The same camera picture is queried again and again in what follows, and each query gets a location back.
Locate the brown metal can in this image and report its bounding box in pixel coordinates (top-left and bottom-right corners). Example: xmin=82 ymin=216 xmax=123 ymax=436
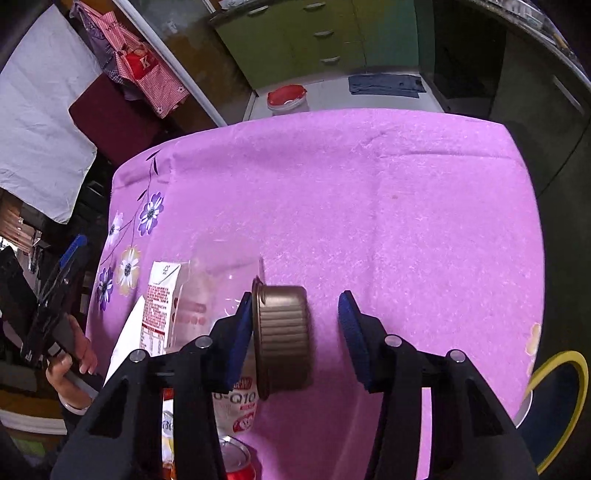
xmin=250 ymin=277 xmax=315 ymax=400

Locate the dark blue folded cloth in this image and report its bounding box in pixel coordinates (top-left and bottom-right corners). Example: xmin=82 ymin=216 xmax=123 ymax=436
xmin=348 ymin=74 xmax=426 ymax=99

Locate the dark kitchen countertop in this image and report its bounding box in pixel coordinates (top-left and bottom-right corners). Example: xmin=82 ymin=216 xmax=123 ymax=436
xmin=489 ymin=0 xmax=591 ymax=88

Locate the clear plastic bottle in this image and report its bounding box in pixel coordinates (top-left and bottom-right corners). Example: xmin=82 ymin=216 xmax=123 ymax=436
xmin=173 ymin=247 xmax=266 ymax=437

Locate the yellow rimmed trash bin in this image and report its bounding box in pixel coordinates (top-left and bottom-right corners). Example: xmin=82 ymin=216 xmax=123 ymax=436
xmin=515 ymin=350 xmax=589 ymax=476

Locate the red checked apron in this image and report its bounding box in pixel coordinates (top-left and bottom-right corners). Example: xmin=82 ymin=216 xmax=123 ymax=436
xmin=104 ymin=9 xmax=190 ymax=120

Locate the red soda can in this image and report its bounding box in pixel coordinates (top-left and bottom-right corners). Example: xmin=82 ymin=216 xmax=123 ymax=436
xmin=221 ymin=436 xmax=257 ymax=480

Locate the white paper tissue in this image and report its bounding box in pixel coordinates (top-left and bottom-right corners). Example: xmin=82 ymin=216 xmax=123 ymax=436
xmin=104 ymin=295 xmax=148 ymax=384

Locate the dark lower kitchen cabinet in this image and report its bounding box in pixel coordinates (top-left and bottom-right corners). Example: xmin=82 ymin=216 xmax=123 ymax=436
xmin=489 ymin=28 xmax=591 ymax=195

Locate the white snack packet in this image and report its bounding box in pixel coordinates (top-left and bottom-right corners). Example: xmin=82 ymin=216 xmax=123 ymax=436
xmin=159 ymin=390 xmax=178 ymax=480

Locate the person's left forearm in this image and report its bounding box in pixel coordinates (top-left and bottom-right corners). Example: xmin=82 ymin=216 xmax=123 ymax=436
xmin=58 ymin=402 xmax=95 ymax=444

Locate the dark red chair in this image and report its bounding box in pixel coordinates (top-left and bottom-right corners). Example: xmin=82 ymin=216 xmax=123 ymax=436
xmin=68 ymin=76 xmax=160 ymax=167

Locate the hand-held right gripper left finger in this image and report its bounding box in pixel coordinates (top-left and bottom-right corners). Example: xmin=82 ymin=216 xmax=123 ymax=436
xmin=50 ymin=292 xmax=259 ymax=480

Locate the sliding door frame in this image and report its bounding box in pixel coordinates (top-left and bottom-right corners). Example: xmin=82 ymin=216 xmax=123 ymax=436
xmin=113 ymin=0 xmax=228 ymax=127

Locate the red lidded plastic jar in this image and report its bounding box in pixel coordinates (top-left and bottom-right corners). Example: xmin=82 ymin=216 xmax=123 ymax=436
xmin=267 ymin=85 xmax=309 ymax=115

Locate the green lower kitchen cabinet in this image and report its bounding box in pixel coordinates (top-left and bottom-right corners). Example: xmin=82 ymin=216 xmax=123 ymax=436
xmin=210 ymin=0 xmax=421 ymax=90

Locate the white hanging cloth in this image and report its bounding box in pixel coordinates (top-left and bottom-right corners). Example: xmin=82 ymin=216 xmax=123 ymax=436
xmin=0 ymin=4 xmax=102 ymax=224

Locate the white milk carton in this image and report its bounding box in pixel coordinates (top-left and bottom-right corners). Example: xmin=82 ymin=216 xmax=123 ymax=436
xmin=141 ymin=261 xmax=192 ymax=356

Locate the person's left hand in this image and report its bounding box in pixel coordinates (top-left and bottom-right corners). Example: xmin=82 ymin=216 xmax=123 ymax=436
xmin=45 ymin=315 xmax=99 ymax=411

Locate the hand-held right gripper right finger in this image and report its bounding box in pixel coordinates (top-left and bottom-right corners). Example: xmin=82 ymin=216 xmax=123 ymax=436
xmin=338 ymin=291 xmax=540 ymax=480

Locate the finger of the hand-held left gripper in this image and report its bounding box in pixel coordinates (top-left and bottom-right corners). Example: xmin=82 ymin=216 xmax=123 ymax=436
xmin=39 ymin=234 xmax=88 ymax=315

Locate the pink floral tablecloth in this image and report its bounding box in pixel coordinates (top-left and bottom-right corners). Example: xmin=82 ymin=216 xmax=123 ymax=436
xmin=95 ymin=107 xmax=548 ymax=480

